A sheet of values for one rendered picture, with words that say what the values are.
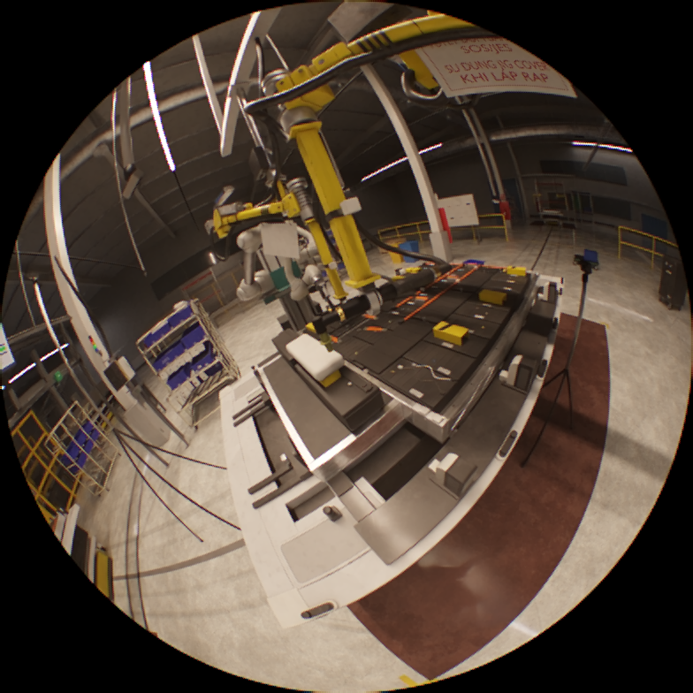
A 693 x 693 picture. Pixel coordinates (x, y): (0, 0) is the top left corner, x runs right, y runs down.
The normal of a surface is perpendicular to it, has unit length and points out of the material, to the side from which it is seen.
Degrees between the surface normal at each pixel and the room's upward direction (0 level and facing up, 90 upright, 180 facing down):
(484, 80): 90
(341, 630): 0
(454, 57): 90
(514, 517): 0
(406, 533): 0
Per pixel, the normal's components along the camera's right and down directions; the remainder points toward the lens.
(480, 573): -0.33, -0.81
